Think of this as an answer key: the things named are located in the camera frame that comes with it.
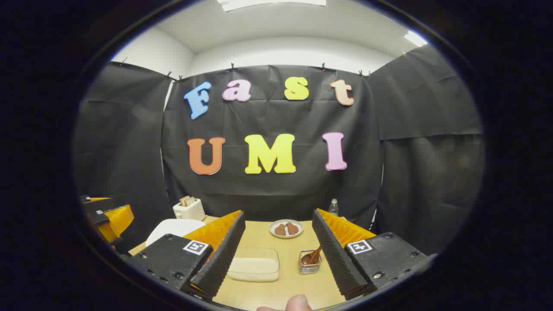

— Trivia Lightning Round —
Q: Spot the small ceiling light panel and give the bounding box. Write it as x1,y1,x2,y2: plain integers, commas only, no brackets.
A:
404,29,428,47

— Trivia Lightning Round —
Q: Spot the white round plate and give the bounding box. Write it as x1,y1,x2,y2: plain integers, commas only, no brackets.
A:
269,219,304,239

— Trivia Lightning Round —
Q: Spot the white rice cooker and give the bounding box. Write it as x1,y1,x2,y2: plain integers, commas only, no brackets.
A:
146,219,207,248

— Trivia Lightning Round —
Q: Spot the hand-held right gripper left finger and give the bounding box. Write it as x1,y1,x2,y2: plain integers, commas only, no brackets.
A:
127,210,246,301

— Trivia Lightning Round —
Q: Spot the wooden spoon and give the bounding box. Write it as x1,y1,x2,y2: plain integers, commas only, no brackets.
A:
301,245,322,265

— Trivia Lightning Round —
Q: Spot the black backdrop cloth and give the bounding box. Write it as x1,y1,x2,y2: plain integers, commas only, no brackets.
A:
73,43,485,255

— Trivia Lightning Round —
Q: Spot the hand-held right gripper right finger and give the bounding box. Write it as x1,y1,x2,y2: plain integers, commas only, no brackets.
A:
312,208,428,301

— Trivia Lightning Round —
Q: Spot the row of black clips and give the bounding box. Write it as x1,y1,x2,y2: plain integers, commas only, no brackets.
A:
119,50,409,83

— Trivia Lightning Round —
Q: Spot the large ceiling light panel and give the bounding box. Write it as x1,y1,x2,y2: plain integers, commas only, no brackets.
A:
216,0,327,12

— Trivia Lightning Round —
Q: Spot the white toaster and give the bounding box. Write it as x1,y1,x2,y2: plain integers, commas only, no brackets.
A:
173,198,206,221

